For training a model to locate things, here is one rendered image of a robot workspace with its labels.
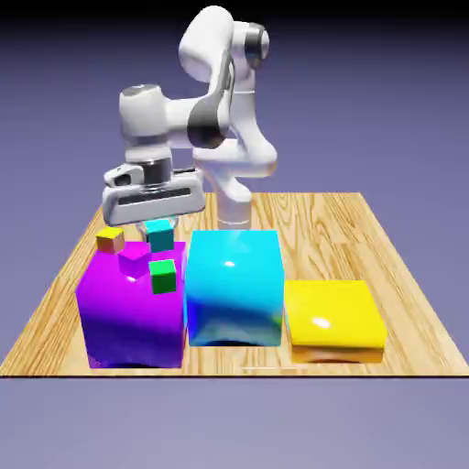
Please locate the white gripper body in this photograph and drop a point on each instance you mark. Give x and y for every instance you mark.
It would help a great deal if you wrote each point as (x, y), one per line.
(154, 203)

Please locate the small cyan cube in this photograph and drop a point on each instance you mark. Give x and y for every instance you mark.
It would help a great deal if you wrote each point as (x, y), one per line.
(160, 236)

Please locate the large yellow box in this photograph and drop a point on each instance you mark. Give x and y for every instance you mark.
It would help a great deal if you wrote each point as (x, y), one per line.
(333, 315)

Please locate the small magenta cube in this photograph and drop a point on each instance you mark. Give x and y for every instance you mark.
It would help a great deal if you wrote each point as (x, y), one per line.
(133, 261)

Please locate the small green cube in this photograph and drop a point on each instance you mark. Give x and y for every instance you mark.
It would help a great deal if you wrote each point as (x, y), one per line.
(163, 277)

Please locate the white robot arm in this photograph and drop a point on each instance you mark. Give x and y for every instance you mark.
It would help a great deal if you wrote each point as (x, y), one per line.
(234, 110)

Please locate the large magenta box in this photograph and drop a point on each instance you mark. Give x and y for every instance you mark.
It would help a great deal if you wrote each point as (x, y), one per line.
(132, 311)

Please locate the small yellow cube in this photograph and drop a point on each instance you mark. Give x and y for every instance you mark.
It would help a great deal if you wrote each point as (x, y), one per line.
(109, 239)

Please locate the large cyan box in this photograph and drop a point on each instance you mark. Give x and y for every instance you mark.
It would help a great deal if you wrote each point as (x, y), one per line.
(234, 289)

